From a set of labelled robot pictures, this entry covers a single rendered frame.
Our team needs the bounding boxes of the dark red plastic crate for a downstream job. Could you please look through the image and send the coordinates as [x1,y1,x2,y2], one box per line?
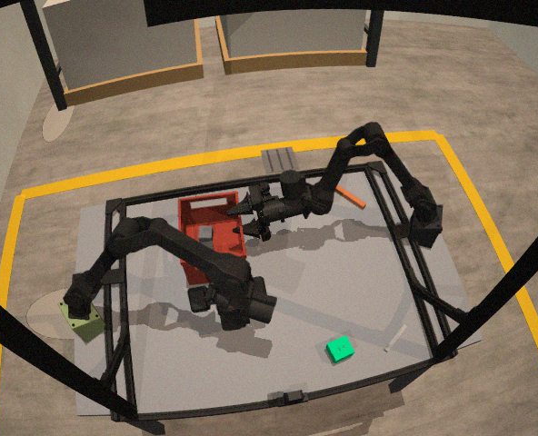
[178,191,247,285]

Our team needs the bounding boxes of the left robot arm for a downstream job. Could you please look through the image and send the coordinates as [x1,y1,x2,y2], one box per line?
[63,216,277,331]

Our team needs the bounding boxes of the orange rectangular bar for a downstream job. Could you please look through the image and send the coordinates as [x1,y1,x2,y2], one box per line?
[335,184,366,210]

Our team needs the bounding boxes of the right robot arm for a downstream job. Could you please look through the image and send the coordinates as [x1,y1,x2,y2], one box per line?
[279,122,439,227]

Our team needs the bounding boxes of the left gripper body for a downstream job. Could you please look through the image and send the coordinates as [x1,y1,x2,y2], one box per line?
[187,276,267,313]

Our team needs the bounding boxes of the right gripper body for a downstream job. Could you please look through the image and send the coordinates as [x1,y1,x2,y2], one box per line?
[248,185,288,242]

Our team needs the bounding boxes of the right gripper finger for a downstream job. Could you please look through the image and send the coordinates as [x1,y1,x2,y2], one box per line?
[226,192,254,215]
[233,218,260,239]

